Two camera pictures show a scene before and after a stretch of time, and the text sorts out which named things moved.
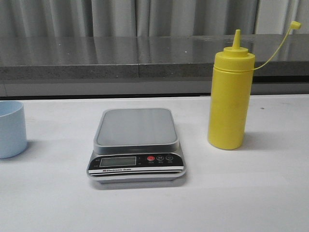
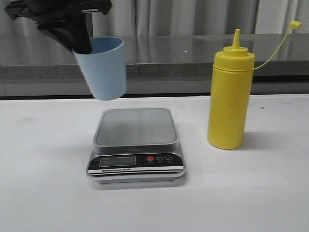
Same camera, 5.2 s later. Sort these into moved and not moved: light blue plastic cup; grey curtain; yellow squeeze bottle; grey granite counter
Moved: light blue plastic cup
Not moved: grey granite counter; grey curtain; yellow squeeze bottle
